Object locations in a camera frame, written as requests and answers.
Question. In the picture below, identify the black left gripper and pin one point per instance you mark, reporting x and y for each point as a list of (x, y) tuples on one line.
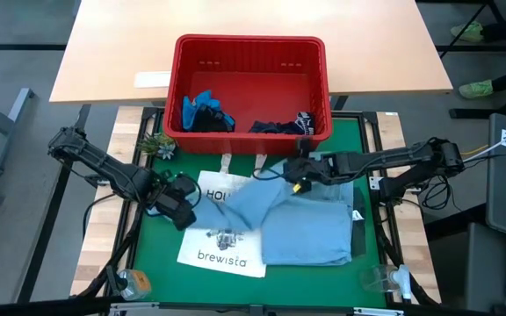
[(174, 204)]

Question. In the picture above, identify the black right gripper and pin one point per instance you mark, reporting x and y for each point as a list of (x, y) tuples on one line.
[(305, 169)]

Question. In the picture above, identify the light blue denim garment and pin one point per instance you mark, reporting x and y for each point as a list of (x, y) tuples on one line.
[(305, 232)]

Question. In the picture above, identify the dark green shirt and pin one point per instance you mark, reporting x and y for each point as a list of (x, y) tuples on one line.
[(358, 237)]

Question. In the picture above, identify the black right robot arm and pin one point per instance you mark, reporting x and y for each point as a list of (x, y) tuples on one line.
[(389, 157)]

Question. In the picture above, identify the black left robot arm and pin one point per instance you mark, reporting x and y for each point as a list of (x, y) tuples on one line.
[(103, 169)]

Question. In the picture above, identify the red plastic laundry bin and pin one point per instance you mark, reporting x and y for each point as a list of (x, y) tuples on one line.
[(244, 57)]

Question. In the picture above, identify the green table mat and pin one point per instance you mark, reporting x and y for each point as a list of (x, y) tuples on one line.
[(165, 250)]

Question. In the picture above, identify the black printed garment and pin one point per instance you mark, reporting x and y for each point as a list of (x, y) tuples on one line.
[(279, 127)]

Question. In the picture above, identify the small potted plant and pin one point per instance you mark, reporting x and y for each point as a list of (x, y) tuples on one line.
[(158, 145)]

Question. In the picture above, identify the white printed tote bag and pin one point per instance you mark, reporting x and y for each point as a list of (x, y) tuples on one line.
[(222, 259)]

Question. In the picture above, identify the bright blue cloth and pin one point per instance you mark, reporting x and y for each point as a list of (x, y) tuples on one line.
[(189, 116)]

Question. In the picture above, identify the clear bottle orange label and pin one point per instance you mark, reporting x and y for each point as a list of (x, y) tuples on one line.
[(136, 285)]

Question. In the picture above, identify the white rectangular label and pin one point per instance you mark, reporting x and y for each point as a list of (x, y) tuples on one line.
[(152, 79)]

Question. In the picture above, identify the clear spray bottle white nozzle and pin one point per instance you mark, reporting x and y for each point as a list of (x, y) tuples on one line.
[(385, 278)]

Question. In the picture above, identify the light wooden desk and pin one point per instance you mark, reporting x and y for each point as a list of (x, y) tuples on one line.
[(147, 35)]

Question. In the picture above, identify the black metal stand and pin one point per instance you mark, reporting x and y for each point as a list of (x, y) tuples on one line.
[(472, 113)]

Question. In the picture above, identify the grey metal desk leg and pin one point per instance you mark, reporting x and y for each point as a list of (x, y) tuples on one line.
[(11, 118)]

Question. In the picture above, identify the person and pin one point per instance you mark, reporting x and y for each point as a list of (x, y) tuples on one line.
[(476, 90)]

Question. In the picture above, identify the black metal table frame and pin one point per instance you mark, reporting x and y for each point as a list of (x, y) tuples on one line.
[(369, 118)]

